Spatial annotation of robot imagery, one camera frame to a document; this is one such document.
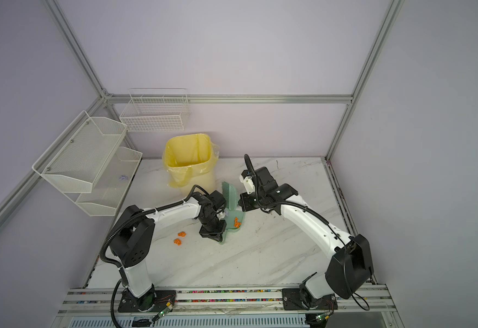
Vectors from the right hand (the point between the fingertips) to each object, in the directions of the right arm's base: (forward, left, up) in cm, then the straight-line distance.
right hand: (238, 201), depth 79 cm
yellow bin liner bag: (+30, +28, -5) cm, 42 cm away
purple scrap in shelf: (+15, +54, -4) cm, 56 cm away
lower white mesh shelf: (+12, +60, -6) cm, 62 cm away
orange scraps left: (-9, +27, -19) cm, 34 cm away
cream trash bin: (+14, +15, -5) cm, 21 cm away
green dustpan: (+3, +3, -19) cm, 20 cm away
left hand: (-10, +8, -15) cm, 20 cm away
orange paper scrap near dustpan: (0, +2, -19) cm, 19 cm away
